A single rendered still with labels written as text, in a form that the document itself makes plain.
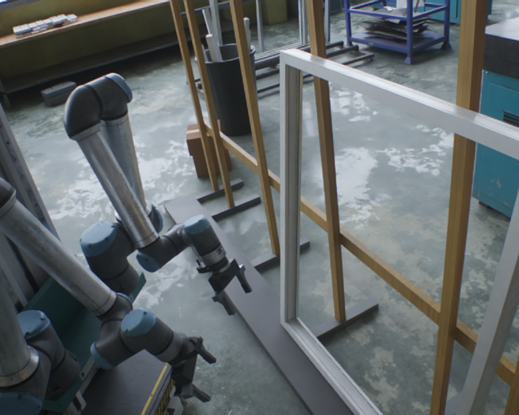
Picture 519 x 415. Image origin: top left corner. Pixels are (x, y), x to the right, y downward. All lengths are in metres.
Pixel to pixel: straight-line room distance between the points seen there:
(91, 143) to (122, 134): 0.16
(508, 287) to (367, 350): 1.37
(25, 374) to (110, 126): 0.83
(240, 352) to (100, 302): 1.29
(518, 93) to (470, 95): 1.70
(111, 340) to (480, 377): 1.04
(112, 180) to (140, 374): 0.97
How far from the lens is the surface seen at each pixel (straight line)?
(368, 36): 7.03
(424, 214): 3.47
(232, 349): 2.67
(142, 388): 2.24
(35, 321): 1.69
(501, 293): 1.35
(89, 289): 1.48
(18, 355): 1.50
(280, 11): 9.20
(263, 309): 2.75
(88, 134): 1.64
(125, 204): 1.67
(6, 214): 1.37
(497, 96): 3.14
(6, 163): 1.79
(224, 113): 4.73
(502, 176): 3.31
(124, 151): 1.80
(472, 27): 1.29
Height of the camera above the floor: 2.00
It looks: 32 degrees down
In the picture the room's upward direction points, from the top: 10 degrees counter-clockwise
